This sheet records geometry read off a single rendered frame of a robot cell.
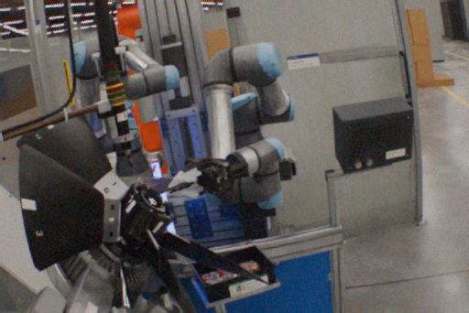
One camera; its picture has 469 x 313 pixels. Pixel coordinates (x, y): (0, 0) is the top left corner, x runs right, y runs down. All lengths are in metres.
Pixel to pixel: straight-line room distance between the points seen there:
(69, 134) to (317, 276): 0.99
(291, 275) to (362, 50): 1.75
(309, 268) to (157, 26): 1.17
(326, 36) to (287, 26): 0.26
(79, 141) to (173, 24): 1.01
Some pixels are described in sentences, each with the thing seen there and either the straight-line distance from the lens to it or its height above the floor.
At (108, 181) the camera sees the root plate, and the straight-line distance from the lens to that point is 1.05.
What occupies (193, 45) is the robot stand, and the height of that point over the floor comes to 1.50.
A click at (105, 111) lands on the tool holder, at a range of 1.03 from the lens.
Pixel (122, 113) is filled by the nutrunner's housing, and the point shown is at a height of 1.41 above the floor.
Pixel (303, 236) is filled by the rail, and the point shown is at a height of 0.86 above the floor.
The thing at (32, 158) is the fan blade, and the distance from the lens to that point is 0.81.
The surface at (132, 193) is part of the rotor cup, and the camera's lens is 0.96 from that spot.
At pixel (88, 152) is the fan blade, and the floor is 1.34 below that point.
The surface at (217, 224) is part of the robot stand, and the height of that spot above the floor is 0.78.
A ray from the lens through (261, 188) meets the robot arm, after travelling 1.34.
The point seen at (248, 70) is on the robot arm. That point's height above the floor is 1.41.
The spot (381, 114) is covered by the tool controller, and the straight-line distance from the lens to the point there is 1.43.
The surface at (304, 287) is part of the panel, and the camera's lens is 1.66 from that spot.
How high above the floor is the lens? 1.55
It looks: 16 degrees down
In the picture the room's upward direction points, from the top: 10 degrees counter-clockwise
